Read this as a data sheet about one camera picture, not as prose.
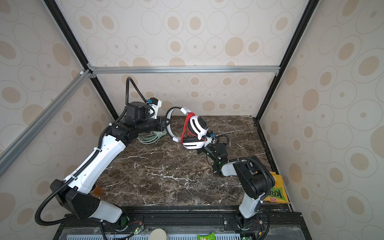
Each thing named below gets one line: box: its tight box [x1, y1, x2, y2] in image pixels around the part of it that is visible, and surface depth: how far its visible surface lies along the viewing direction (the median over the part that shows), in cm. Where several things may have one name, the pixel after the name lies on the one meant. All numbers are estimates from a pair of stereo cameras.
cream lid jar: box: [149, 228, 167, 240], surface depth 66 cm
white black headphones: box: [165, 106, 209, 150], surface depth 62 cm
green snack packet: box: [197, 232, 216, 240], surface depth 70 cm
